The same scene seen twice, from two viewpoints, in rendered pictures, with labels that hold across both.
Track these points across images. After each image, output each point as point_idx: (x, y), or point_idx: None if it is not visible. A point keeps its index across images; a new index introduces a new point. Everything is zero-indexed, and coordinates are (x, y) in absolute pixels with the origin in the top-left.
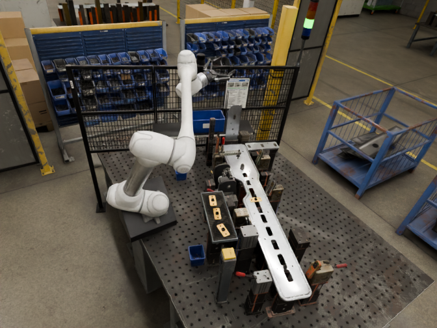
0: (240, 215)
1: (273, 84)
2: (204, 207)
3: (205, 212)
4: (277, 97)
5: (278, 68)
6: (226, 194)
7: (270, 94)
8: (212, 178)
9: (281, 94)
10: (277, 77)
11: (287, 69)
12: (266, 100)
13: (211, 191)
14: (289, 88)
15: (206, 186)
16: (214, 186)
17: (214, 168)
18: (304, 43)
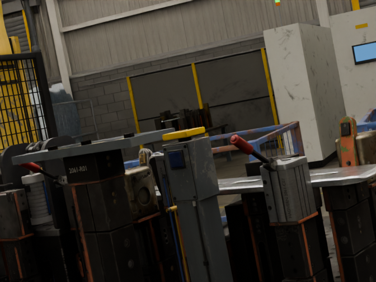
0: (132, 169)
1: (7, 99)
2: (46, 151)
3: (56, 155)
4: (27, 128)
5: (3, 59)
6: (66, 182)
7: (10, 123)
8: (7, 190)
9: (32, 116)
10: (8, 81)
11: (21, 60)
12: (9, 135)
13: (32, 164)
14: (42, 102)
15: (3, 203)
16: (24, 193)
17: (1, 159)
18: (28, 6)
